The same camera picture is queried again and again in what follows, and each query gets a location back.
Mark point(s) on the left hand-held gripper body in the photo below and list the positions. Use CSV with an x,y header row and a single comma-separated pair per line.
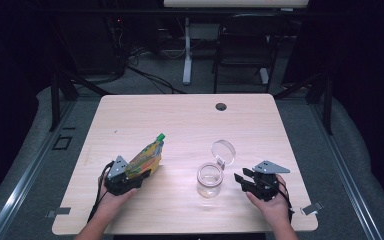
x,y
120,185

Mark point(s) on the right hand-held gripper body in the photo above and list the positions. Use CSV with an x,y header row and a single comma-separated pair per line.
x,y
265,186

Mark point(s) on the yellow spout pouch green cap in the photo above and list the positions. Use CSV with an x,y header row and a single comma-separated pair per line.
x,y
145,160

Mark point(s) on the clear glass jar with lid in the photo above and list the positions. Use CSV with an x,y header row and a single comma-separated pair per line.
x,y
209,186

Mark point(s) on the person's left hand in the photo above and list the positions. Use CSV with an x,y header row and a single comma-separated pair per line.
x,y
111,203

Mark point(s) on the person's right hand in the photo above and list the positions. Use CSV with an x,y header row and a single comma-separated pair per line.
x,y
273,211

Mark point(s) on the grey tape strip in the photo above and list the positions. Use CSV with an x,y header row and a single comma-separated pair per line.
x,y
312,208
60,211

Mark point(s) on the black table grommet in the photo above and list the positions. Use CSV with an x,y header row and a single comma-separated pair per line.
x,y
221,107

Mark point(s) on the short white desk foot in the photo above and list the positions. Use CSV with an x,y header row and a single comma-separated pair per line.
x,y
264,76

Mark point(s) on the black metal stand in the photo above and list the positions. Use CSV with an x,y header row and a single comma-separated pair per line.
x,y
55,106
327,110

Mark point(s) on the tall white desk leg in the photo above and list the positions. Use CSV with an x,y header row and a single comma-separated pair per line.
x,y
187,66

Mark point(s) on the black folding chair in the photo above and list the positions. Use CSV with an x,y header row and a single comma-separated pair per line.
x,y
243,46

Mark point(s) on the dark cabinet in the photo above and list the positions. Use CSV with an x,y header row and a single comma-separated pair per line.
x,y
93,50

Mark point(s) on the white background desk top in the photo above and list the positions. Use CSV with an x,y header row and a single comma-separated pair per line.
x,y
233,3

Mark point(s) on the aluminium floor rail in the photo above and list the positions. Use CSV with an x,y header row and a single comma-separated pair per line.
x,y
353,196
20,193

